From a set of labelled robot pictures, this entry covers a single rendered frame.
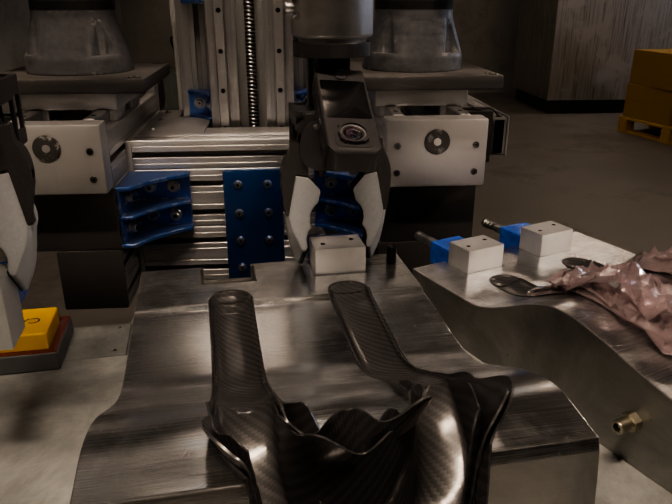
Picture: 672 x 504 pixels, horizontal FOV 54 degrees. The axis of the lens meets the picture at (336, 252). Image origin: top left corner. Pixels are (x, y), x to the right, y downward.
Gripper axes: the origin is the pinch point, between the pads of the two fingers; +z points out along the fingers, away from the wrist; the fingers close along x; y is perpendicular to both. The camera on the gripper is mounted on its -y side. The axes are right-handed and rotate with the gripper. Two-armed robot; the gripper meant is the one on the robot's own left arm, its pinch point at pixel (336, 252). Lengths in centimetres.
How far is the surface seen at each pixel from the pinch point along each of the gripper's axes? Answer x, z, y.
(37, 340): 29.5, 7.4, 1.1
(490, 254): -18.3, 3.1, 3.6
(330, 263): 1.0, 0.2, -2.3
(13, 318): 26.6, -2.0, -13.4
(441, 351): -5.0, 2.1, -17.3
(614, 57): -392, 36, 552
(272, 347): 7.9, 2.0, -14.2
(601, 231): -185, 91, 227
